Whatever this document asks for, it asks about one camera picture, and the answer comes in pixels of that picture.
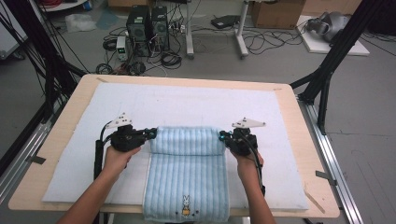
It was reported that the white grid mat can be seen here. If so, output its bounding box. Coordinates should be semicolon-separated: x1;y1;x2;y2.
42;81;310;212

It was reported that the coil of black cable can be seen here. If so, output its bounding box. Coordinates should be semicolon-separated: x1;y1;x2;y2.
160;50;183;70

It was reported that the thick black gripper cable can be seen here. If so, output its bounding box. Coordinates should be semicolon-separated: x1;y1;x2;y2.
93;120;115;181

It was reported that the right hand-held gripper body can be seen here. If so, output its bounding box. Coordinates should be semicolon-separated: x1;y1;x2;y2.
224;116;267;157

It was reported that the person's left hand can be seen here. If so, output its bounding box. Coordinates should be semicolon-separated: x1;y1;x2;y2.
102;145;142;180

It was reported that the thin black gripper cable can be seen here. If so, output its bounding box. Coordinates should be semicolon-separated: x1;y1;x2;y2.
239;133;266;197

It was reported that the person's right hand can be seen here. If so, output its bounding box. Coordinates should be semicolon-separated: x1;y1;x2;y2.
232;150;265;185

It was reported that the grey white cabinet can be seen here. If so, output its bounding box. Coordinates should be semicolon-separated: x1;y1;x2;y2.
0;6;29;60

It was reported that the thin wooden stick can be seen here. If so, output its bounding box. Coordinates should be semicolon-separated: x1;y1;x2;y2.
303;189;326;215

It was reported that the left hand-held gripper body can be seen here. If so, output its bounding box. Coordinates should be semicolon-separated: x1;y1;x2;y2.
105;111;148;153

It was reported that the white floor board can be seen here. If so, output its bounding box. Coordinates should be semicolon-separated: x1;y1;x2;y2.
295;14;371;57

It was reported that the blue striped towel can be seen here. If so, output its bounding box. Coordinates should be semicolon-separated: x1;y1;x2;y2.
142;125;231;223

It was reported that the grey headset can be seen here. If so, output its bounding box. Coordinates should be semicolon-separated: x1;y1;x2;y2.
305;11;351;43

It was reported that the white power supply box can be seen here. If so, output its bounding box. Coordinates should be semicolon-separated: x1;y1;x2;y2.
115;35;129;62

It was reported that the slim black computer tower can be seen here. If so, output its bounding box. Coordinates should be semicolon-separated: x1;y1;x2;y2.
150;5;172;52

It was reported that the black flat device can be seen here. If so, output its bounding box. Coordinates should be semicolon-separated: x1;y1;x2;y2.
210;14;241;30

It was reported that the white desk leg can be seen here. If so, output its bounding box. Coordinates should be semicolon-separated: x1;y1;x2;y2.
235;0;250;60
185;0;195;60

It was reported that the grey tape strip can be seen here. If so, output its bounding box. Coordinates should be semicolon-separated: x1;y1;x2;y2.
315;170;338;187

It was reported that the tangle of black floor cables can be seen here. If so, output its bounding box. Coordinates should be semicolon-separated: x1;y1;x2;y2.
242;26;304;56

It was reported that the brown cardboard box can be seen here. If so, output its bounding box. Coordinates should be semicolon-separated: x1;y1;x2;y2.
251;0;306;30

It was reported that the black metal frame strut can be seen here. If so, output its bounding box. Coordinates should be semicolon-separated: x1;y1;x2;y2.
4;0;88;118
289;0;387;136

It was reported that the black tape strip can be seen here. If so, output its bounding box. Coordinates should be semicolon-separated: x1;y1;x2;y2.
26;154;47;165

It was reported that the aluminium rail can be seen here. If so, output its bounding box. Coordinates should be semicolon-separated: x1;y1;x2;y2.
298;99;364;224
0;119;54;203

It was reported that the large black computer tower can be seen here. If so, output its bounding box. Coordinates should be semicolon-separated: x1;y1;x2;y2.
125;5;153;58

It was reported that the clear plastic bag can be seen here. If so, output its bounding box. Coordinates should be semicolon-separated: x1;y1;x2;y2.
64;13;97;34

